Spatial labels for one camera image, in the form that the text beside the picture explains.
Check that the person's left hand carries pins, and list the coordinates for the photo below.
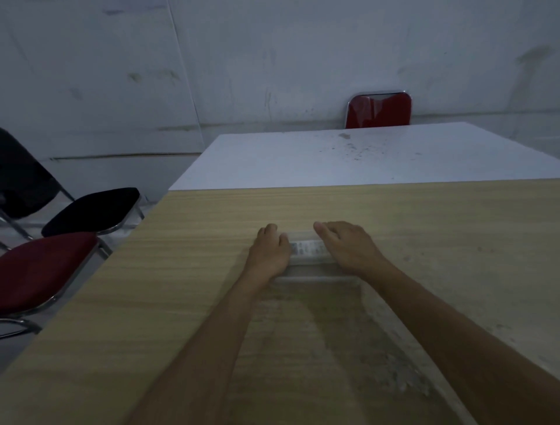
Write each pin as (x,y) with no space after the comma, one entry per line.
(267,256)

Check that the person's right hand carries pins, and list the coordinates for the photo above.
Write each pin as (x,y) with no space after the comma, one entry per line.
(352,251)

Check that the person's left thumb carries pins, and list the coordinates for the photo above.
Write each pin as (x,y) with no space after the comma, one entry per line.
(285,247)

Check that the person's right thumb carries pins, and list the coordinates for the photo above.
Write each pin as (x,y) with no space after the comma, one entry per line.
(321,231)

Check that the clear plastic box with label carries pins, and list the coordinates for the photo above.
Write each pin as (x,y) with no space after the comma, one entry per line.
(308,258)

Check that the person's left forearm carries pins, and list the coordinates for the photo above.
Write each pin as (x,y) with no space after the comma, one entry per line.
(205,350)

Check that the person's right forearm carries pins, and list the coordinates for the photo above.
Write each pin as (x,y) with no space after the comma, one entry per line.
(459,346)

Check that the black folding chair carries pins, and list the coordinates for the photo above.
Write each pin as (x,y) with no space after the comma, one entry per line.
(87,212)

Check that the red cushioned chair chrome frame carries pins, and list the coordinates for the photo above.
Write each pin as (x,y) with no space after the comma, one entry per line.
(378,110)
(39,271)

